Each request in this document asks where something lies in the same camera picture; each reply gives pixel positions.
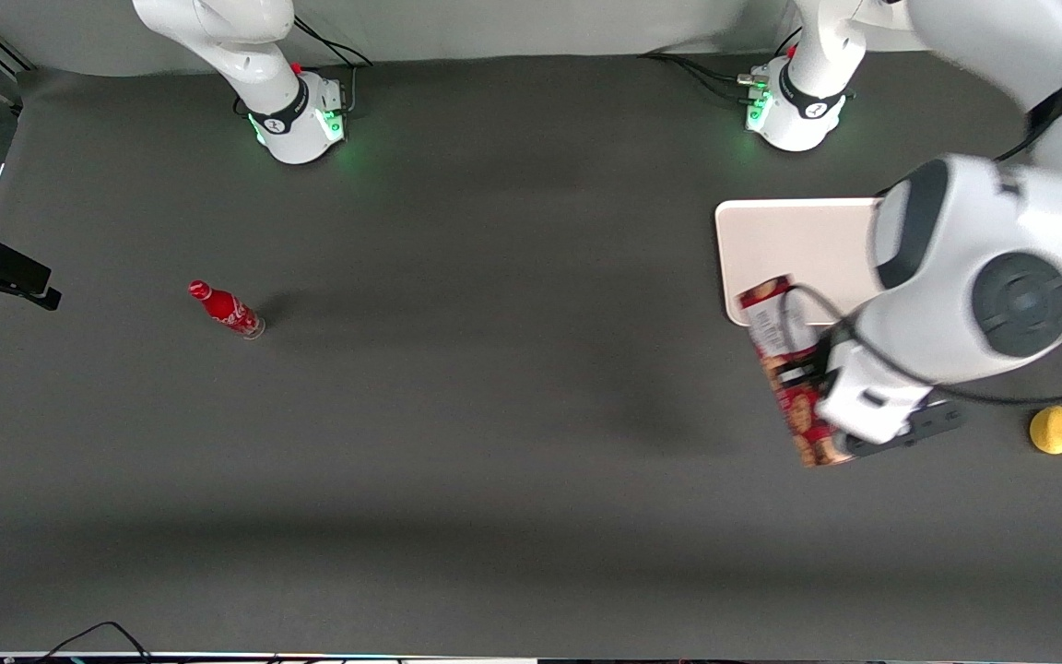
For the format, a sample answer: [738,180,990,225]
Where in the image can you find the yellow lemon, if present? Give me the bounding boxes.
[1029,405,1062,456]

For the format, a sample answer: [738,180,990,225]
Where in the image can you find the white rectangular tray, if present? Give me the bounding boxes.
[714,197,888,327]

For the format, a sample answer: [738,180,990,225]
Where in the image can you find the red cookie box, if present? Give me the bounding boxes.
[737,274,856,468]

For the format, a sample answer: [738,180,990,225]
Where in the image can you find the black left arm base cables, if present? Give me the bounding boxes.
[637,28,772,107]

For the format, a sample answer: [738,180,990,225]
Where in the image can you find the thin black loose cable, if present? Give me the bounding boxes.
[33,621,156,664]

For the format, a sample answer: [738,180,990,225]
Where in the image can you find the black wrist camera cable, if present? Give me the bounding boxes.
[783,284,1062,409]

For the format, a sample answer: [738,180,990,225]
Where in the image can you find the red cola bottle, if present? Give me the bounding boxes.
[187,280,266,340]

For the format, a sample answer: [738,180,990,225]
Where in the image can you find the black right arm base cables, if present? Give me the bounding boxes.
[291,14,375,116]

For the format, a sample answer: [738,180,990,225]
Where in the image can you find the dark grey table mat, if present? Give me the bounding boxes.
[0,32,1062,661]

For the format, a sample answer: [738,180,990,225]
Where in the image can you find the black arm base cables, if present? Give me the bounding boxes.
[291,14,375,116]
[637,28,772,107]

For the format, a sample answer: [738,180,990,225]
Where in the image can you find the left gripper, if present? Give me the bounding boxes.
[774,338,939,446]

